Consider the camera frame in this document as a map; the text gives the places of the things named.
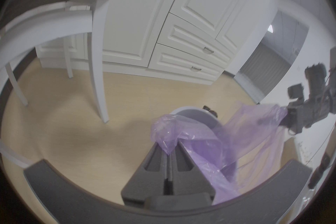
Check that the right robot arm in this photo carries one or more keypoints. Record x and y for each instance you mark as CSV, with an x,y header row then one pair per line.
x,y
317,78

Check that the grey seat white chair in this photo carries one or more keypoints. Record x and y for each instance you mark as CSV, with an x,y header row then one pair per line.
x,y
52,26

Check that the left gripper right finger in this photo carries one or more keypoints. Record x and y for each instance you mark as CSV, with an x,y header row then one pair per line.
x,y
189,181

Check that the white wardrobe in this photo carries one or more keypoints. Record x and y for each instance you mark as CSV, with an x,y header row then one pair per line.
x,y
141,7

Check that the grey curtain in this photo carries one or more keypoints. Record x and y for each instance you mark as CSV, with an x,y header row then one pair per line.
x,y
262,70

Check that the ceiling light panel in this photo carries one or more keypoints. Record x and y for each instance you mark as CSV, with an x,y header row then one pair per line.
x,y
271,28

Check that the purple plastic bag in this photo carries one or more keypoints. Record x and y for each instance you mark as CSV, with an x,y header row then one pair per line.
x,y
210,149

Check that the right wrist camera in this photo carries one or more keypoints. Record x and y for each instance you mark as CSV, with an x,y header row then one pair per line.
x,y
295,90

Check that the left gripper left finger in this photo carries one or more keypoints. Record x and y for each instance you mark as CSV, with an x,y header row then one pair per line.
x,y
147,181

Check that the white trash bin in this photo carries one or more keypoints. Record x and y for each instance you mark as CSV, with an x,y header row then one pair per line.
x,y
194,115

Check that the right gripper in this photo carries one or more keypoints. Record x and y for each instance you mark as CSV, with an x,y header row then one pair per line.
x,y
301,115

